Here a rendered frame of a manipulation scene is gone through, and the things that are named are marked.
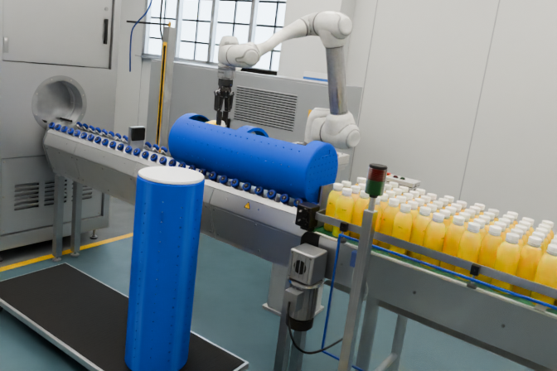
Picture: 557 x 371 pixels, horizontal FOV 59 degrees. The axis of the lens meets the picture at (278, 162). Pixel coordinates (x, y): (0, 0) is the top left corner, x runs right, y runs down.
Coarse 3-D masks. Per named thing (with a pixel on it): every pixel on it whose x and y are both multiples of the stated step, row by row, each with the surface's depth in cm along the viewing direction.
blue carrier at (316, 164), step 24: (192, 120) 255; (168, 144) 258; (192, 144) 247; (216, 144) 238; (240, 144) 231; (264, 144) 225; (288, 144) 219; (312, 144) 216; (216, 168) 243; (240, 168) 231; (264, 168) 221; (288, 168) 214; (312, 168) 212; (336, 168) 230; (288, 192) 219; (312, 192) 217
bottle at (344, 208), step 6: (342, 198) 194; (348, 198) 194; (342, 204) 194; (348, 204) 194; (336, 210) 197; (342, 210) 194; (348, 210) 194; (336, 216) 196; (342, 216) 194; (348, 216) 195; (348, 222) 195; (336, 228) 197; (336, 234) 197; (348, 234) 198
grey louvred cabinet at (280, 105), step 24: (192, 72) 471; (216, 72) 454; (240, 72) 441; (192, 96) 474; (240, 96) 440; (264, 96) 425; (288, 96) 412; (312, 96) 399; (360, 96) 429; (240, 120) 443; (264, 120) 428; (288, 120) 414
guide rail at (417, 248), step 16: (336, 224) 194; (352, 224) 190; (384, 240) 183; (400, 240) 179; (432, 256) 172; (448, 256) 169; (480, 272) 163; (496, 272) 160; (528, 288) 155; (544, 288) 152
